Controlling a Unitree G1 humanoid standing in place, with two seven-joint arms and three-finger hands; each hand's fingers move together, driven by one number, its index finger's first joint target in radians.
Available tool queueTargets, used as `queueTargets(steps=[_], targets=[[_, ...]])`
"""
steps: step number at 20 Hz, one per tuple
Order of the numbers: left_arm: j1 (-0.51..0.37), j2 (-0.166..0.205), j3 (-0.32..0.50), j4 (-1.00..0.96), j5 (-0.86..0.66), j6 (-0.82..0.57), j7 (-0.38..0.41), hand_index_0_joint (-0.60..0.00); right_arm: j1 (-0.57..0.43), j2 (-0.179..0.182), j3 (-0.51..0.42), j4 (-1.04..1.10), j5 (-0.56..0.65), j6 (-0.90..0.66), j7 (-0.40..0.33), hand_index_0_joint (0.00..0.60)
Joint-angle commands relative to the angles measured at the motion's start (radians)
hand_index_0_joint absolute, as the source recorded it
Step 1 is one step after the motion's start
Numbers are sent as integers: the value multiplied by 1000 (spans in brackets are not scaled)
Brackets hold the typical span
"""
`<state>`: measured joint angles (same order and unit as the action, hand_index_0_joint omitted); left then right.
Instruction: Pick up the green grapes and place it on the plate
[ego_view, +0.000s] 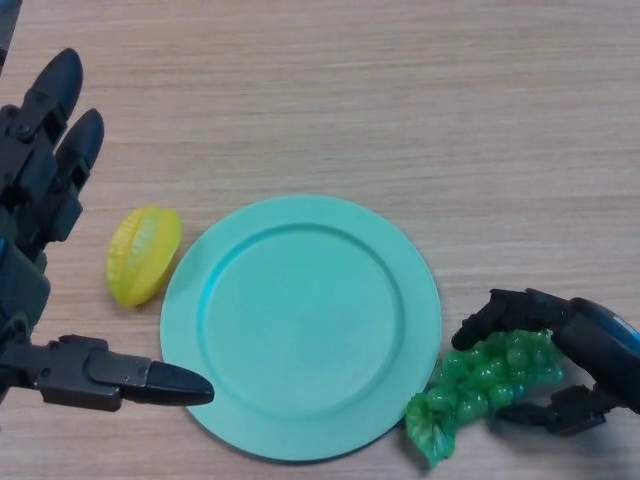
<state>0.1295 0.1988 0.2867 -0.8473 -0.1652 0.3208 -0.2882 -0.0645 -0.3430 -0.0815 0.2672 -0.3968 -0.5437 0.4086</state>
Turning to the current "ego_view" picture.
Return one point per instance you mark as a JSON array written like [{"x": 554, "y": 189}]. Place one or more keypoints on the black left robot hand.
[{"x": 35, "y": 180}]

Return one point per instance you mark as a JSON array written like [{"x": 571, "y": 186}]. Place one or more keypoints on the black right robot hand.
[{"x": 590, "y": 350}]

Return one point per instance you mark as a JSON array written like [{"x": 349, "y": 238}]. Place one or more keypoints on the green grapes bunch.
[{"x": 475, "y": 380}]

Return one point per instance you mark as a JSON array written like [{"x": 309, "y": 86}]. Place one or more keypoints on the green round plate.
[{"x": 302, "y": 327}]

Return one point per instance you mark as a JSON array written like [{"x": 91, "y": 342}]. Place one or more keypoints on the yellow starfruit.
[{"x": 142, "y": 262}]

